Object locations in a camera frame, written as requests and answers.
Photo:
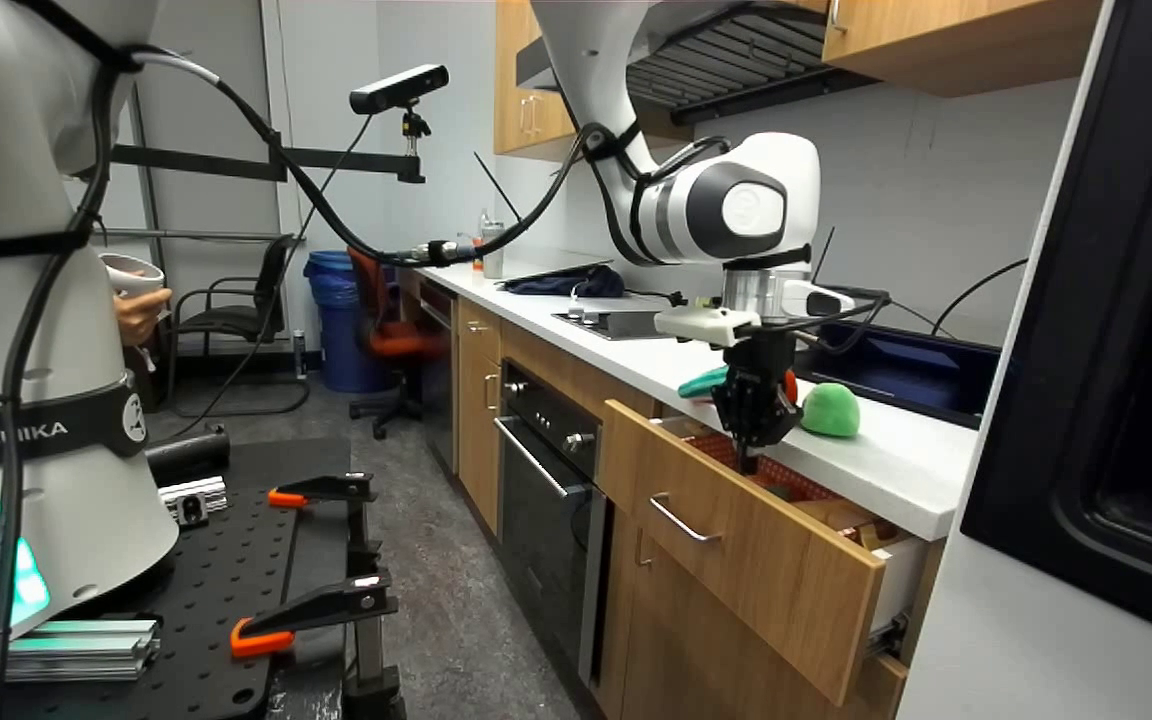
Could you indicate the steel range hood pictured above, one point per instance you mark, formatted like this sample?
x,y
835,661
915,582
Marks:
x,y
737,62

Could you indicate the black armchair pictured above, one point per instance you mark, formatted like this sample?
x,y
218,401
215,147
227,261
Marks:
x,y
261,284

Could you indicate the aluminium extrusion bar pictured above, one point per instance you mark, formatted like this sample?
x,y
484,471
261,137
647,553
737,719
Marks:
x,y
68,648

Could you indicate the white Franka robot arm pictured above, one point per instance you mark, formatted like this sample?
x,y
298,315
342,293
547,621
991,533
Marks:
x,y
29,266

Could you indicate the dark blue cloth bag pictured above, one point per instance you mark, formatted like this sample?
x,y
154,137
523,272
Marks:
x,y
570,282

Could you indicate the wooden base cabinet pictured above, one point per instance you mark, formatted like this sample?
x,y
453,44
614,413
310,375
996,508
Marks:
x,y
478,426

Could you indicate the black camera boom stand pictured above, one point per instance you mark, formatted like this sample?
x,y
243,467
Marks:
x,y
270,160

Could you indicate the blue trash bin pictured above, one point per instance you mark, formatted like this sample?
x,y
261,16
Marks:
x,y
336,324

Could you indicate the black fronted white appliance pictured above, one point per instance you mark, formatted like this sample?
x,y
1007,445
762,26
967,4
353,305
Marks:
x,y
1120,332

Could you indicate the striped teal watermelon plush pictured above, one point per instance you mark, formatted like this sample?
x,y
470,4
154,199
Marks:
x,y
702,384

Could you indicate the wooden upper cabinet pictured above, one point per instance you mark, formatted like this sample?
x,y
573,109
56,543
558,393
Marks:
x,y
529,104
950,34

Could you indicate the black perforated mounting table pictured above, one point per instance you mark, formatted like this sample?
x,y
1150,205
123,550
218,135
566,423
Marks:
x,y
203,585

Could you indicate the black block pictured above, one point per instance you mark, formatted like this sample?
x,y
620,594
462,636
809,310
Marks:
x,y
189,458

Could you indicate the brown cardboard box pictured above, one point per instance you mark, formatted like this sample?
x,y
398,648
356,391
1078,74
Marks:
x,y
140,323

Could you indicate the black camera on boom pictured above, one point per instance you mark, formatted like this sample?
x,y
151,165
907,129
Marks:
x,y
398,88

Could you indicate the wooden kitchen drawer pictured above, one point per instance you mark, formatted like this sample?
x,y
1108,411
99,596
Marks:
x,y
737,562

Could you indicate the green plush toy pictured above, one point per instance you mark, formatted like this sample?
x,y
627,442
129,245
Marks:
x,y
831,413

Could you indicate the orange office chair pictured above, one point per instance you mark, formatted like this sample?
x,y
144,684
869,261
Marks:
x,y
398,341

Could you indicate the small white device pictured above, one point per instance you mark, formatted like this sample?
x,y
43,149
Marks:
x,y
198,502

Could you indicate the black built-in oven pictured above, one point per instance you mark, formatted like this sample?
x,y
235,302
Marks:
x,y
542,533

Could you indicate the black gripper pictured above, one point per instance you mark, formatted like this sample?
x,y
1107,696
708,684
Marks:
x,y
756,384

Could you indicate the orange round plush toy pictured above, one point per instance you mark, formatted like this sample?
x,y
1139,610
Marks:
x,y
793,391

